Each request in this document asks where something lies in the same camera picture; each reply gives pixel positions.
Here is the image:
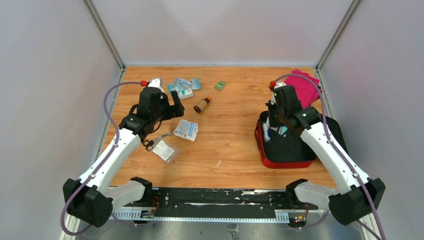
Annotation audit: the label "white blue bandage roll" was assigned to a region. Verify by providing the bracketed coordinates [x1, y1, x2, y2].
[261, 122, 271, 142]

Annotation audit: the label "pink folded cloth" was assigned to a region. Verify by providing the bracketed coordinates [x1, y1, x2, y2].
[284, 69, 322, 109]

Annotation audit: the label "clear bag white gauze pad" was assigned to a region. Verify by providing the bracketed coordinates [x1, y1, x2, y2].
[151, 140, 181, 164]

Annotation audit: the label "small white plastic bottle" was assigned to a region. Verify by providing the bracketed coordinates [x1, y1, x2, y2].
[178, 88, 194, 100]

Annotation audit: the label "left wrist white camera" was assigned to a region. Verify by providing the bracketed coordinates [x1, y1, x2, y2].
[140, 77, 165, 94]

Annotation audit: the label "clear bag teal header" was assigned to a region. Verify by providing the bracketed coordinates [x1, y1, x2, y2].
[277, 125, 289, 137]

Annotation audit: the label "blue white mask packet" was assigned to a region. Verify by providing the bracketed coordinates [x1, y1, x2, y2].
[167, 77, 202, 93]

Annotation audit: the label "black handled scissors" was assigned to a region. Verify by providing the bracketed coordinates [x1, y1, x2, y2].
[142, 132, 172, 152]

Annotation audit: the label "red black medicine kit case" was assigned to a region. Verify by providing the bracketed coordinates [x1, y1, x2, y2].
[254, 111, 352, 172]

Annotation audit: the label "white blue swab packet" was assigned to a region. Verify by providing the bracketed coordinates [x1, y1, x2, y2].
[173, 119, 199, 142]

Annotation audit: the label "small green box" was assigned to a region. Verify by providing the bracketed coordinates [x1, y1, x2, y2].
[214, 80, 227, 91]

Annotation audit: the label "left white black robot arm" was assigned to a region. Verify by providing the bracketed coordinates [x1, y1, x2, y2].
[62, 86, 185, 228]

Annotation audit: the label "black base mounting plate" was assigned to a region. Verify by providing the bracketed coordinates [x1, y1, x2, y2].
[139, 186, 320, 220]

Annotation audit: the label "brown medicine bottle orange cap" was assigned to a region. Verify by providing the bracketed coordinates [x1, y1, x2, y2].
[193, 96, 212, 114]

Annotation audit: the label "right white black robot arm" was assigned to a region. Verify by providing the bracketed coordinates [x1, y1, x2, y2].
[266, 83, 386, 226]

